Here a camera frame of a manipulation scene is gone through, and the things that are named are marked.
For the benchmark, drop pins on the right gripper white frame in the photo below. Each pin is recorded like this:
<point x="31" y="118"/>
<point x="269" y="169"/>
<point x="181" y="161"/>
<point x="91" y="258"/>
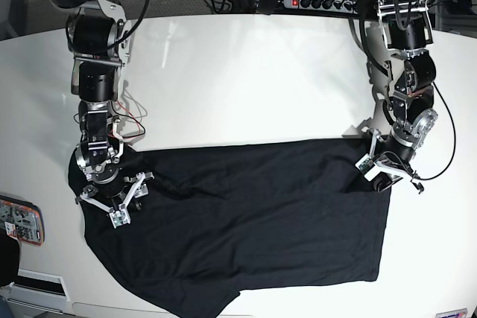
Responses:
<point x="117" y="194"/>

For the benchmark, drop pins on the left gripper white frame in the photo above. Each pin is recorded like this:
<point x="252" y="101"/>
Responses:
<point x="393" y="167"/>

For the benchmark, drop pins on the black T-shirt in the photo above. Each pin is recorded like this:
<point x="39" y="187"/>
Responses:
<point x="220" y="220"/>

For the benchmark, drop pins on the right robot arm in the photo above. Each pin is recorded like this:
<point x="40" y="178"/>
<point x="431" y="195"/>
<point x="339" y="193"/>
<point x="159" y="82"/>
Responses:
<point x="98" y="36"/>

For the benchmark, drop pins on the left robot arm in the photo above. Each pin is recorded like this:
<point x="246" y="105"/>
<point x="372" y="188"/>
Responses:
<point x="408" y="102"/>

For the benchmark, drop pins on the orange clear parts box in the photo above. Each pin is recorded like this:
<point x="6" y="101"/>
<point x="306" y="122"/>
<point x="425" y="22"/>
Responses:
<point x="22" y="221"/>

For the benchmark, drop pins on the white device at table edge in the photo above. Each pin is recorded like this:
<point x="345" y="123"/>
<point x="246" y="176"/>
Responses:
<point x="42" y="291"/>

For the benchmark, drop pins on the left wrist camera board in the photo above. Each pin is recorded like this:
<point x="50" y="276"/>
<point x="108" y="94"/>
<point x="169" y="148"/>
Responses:
<point x="367" y="167"/>

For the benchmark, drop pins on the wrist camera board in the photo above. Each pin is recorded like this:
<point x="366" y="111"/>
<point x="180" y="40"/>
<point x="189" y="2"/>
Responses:
<point x="119" y="218"/>
<point x="367" y="167"/>

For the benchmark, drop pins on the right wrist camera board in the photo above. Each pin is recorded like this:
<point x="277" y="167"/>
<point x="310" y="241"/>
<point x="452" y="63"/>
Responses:
<point x="119" y="218"/>

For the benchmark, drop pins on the white power strip red switch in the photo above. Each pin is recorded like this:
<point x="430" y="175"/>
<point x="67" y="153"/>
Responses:
<point x="338" y="6"/>

